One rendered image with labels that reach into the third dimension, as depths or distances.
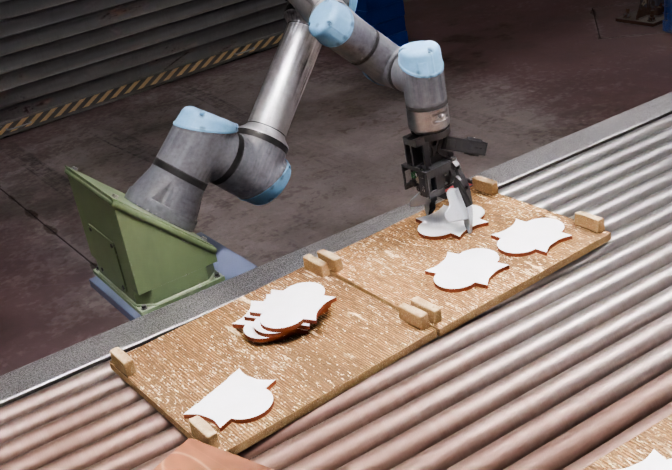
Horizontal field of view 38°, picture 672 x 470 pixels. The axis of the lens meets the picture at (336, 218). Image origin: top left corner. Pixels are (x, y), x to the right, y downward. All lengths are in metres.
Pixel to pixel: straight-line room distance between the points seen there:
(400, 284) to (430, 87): 0.34
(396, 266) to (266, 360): 0.33
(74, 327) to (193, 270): 1.92
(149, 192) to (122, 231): 0.12
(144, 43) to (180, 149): 4.59
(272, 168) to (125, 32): 4.49
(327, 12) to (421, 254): 0.46
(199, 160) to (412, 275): 0.49
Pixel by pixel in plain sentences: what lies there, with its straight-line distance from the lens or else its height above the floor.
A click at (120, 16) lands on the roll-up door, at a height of 0.50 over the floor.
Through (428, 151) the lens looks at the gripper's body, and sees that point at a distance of 1.75.
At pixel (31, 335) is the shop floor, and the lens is 3.83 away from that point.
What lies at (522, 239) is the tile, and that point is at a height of 0.94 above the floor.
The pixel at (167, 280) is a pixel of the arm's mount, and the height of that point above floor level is 0.92.
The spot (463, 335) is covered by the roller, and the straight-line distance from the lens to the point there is 1.56.
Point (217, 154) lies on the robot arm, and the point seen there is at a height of 1.11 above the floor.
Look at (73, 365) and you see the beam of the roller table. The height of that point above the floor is 0.92.
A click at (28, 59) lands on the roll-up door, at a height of 0.41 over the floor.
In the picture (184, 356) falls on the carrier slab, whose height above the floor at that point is 0.94.
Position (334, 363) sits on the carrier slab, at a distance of 1.50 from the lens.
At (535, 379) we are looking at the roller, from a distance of 1.46.
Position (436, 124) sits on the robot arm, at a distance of 1.72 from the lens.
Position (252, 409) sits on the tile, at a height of 0.94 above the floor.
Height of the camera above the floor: 1.77
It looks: 25 degrees down
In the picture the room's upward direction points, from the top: 10 degrees counter-clockwise
